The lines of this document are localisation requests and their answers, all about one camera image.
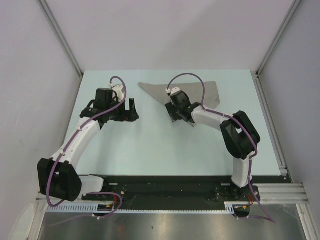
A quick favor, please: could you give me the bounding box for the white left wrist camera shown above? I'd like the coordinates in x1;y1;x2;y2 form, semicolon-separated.
109;84;125;102

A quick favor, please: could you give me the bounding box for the white slotted cable duct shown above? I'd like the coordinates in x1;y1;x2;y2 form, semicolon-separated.
46;203;235;215

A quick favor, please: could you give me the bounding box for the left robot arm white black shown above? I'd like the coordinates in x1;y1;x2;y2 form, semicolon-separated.
37;84;139;202

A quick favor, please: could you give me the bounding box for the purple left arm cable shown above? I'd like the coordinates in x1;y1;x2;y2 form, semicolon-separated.
46;75;130;227

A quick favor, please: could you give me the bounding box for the left aluminium corner post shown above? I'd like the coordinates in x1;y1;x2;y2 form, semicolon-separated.
36;0;84;79

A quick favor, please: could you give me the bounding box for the aluminium corner post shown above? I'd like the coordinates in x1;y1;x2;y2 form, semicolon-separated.
255;0;304;77
36;0;84;79

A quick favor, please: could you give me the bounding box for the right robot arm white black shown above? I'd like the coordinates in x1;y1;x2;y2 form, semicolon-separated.
165;87;261;201

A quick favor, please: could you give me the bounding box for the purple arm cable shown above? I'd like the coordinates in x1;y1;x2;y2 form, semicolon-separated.
46;75;130;227
166;72;277;224

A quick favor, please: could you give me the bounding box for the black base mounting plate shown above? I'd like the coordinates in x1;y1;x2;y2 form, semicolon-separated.
82;174;292;212

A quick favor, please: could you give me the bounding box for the grey cloth napkin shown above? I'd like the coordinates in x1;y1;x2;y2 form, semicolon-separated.
138;81;221;109

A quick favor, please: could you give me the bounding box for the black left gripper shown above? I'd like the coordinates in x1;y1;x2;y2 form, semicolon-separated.
106;98;139;122

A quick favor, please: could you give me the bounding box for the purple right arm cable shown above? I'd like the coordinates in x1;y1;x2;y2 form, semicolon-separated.
166;72;277;224

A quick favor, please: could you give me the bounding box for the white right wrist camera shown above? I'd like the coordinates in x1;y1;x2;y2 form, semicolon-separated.
165;87;181;96

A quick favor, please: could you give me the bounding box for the right aluminium corner post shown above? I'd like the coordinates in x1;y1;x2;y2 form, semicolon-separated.
255;0;304;77

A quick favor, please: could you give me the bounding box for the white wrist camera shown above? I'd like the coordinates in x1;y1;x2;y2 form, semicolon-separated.
165;87;181;96
109;84;125;102

